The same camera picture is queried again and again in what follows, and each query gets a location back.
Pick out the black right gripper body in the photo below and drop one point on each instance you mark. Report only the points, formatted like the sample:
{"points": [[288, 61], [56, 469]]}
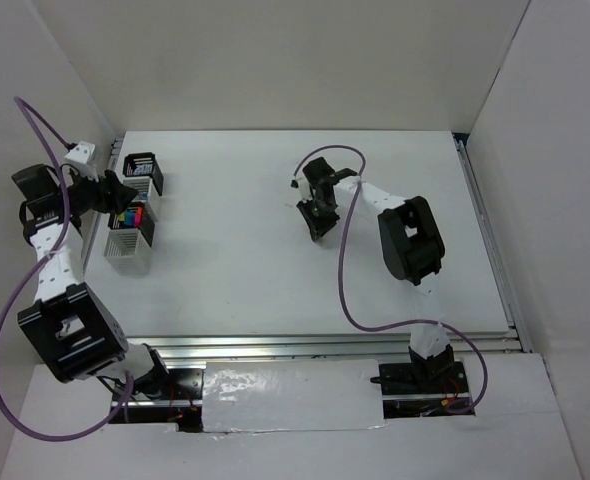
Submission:
{"points": [[316, 198]]}

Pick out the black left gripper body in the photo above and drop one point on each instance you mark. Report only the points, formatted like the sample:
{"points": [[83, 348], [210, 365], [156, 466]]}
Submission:
{"points": [[87, 194]]}

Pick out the blue cap black highlighter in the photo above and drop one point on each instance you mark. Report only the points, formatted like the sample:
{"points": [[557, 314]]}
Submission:
{"points": [[126, 221]]}

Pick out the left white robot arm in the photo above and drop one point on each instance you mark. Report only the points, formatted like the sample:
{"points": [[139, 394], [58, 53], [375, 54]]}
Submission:
{"points": [[70, 328]]}

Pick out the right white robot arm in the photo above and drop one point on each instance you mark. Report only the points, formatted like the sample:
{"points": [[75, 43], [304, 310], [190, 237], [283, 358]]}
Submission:
{"points": [[411, 245]]}

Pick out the near black mesh container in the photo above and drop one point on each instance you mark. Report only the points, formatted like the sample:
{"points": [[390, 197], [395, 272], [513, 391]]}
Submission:
{"points": [[147, 227]]}

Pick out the black mesh container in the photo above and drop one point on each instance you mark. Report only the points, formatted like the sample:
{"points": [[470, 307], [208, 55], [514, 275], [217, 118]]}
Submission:
{"points": [[132, 159], [147, 227]]}

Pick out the far white mesh container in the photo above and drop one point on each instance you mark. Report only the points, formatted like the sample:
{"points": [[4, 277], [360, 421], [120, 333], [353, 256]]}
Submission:
{"points": [[147, 192]]}

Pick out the white mesh container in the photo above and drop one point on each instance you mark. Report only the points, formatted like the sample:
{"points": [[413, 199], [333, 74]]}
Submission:
{"points": [[147, 192], [128, 252]]}

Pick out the far black mesh container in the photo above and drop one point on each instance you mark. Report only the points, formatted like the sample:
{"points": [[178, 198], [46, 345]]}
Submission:
{"points": [[132, 159]]}

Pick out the near white mesh container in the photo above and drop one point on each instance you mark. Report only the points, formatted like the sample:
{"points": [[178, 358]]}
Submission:
{"points": [[128, 252]]}

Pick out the white foil cover plate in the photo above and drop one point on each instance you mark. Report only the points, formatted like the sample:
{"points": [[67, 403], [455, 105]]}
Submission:
{"points": [[285, 396]]}

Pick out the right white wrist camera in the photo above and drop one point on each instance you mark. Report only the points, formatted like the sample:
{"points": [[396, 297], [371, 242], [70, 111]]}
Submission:
{"points": [[302, 186]]}

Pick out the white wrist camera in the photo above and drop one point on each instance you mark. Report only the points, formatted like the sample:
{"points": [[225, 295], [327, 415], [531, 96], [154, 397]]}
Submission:
{"points": [[82, 158], [302, 186]]}

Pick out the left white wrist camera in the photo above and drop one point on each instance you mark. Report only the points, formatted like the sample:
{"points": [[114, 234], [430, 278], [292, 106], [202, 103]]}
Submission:
{"points": [[82, 158]]}

